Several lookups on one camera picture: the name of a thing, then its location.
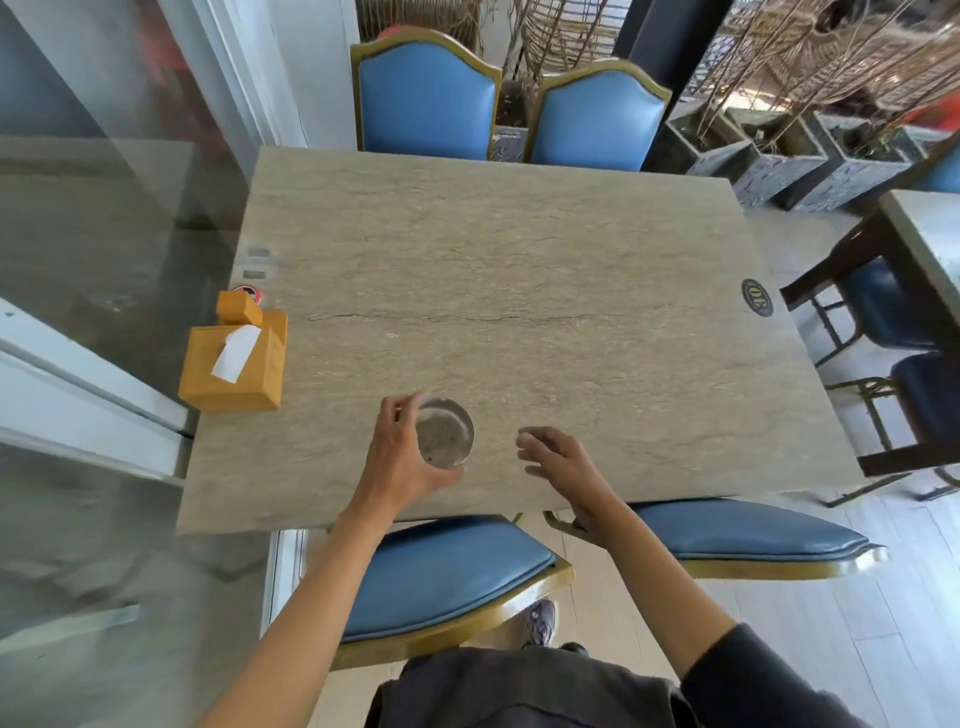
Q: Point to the person's left hand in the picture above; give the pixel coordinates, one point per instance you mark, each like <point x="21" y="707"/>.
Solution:
<point x="390" y="465"/>

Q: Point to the person's right hand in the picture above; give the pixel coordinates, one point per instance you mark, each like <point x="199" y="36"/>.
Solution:
<point x="574" y="472"/>

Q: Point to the person's left thumb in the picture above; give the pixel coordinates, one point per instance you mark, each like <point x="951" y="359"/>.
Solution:
<point x="447" y="473"/>

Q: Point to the person's right fingers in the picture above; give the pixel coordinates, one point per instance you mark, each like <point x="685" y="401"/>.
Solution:
<point x="536" y="450"/>

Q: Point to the clear drinking glass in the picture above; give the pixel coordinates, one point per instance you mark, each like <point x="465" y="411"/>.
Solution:
<point x="446" y="433"/>

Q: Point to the person's right forearm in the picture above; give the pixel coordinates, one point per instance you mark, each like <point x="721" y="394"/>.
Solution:
<point x="652" y="585"/>

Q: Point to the person's left forearm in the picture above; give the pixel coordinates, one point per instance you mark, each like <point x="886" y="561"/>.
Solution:
<point x="315" y="615"/>

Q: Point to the person's grey shoe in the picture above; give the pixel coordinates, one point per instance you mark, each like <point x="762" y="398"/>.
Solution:
<point x="541" y="622"/>

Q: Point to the orange tissue box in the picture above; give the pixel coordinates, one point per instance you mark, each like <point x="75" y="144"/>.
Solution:
<point x="240" y="394"/>

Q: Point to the person's dark grey shirt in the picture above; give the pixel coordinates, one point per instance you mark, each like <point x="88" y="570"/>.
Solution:
<point x="525" y="694"/>

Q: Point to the white tissue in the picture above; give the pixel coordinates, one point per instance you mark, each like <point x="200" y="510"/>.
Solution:
<point x="236" y="352"/>

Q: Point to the small orange box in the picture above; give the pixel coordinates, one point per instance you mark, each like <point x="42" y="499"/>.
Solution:
<point x="238" y="307"/>

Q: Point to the round black table badge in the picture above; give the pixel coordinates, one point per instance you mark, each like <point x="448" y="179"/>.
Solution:
<point x="757" y="298"/>

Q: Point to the red round container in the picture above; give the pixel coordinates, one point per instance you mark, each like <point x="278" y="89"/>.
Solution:
<point x="249" y="289"/>

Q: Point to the grey stone planter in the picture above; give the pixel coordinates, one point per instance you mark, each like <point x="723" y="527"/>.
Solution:
<point x="847" y="180"/>
<point x="926" y="142"/>
<point x="709" y="146"/>
<point x="780" y="169"/>

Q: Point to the dark blue chair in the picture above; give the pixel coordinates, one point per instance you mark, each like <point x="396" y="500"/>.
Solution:
<point x="885" y="307"/>
<point x="930" y="397"/>

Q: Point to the black pillar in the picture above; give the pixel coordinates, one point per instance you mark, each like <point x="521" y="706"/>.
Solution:
<point x="675" y="37"/>

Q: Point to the neighbouring stone top table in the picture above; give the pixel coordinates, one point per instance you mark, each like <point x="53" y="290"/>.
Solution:
<point x="930" y="240"/>

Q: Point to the dry branches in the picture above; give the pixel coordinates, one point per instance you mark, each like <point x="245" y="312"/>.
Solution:
<point x="810" y="52"/>

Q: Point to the blue chair with gold frame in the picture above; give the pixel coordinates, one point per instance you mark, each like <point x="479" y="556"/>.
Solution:
<point x="442" y="570"/>
<point x="742" y="532"/>
<point x="427" y="101"/>
<point x="596" y="120"/>

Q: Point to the white window frame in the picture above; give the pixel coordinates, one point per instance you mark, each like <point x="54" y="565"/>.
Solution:
<point x="82" y="390"/>

